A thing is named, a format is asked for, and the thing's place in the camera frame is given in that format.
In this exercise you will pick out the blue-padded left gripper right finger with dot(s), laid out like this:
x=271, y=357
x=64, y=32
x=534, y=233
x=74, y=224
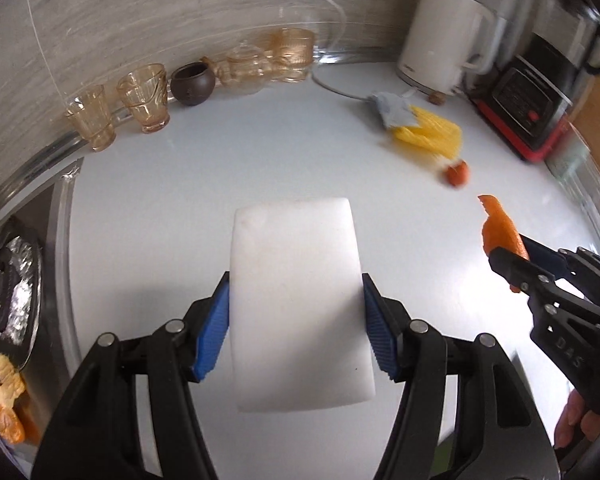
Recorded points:
x=498, y=430

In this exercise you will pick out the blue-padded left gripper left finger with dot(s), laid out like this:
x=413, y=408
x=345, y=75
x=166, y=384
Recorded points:
x=94, y=432

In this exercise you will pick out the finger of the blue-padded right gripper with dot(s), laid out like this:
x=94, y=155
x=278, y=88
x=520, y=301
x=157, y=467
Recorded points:
x=579, y=267
x=520, y=273

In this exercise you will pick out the orange peel piece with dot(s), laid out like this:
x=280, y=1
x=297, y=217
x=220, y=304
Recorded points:
x=499, y=231

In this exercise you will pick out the white foam sponge block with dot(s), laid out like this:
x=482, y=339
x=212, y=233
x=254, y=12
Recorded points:
x=297, y=314

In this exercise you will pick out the person's right hand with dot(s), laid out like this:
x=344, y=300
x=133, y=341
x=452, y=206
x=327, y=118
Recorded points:
x=576, y=415

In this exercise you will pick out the orange peels on stove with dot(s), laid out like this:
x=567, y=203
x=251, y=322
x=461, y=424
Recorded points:
x=16, y=423

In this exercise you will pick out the clear glass container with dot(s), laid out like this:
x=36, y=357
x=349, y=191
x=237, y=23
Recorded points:
x=567, y=156

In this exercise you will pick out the small orange fruit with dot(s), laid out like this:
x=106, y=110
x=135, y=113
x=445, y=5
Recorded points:
x=457, y=175

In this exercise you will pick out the gas stove top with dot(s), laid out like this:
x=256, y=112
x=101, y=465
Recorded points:
x=37, y=330

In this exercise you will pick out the red black blender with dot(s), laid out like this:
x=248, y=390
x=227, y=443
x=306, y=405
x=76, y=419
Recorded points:
x=527, y=104

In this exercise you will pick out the small brown nut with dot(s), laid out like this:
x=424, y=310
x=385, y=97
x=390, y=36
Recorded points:
x=437, y=98

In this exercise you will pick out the grey crumpled wrapper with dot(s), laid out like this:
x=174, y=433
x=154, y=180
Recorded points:
x=394, y=110

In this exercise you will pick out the white electric kettle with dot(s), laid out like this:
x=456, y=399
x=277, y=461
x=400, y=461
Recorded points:
x=447, y=40

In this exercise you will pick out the amber glass cup right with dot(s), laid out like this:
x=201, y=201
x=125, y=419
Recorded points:
x=293, y=53

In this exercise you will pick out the amber glass teapot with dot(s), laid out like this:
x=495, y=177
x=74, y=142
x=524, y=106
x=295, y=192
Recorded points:
x=245, y=69

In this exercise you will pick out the amber ribbed glass cup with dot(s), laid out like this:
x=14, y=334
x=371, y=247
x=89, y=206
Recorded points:
x=145, y=94

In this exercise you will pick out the dark brown clay cup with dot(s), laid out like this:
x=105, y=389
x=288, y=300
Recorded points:
x=192, y=84

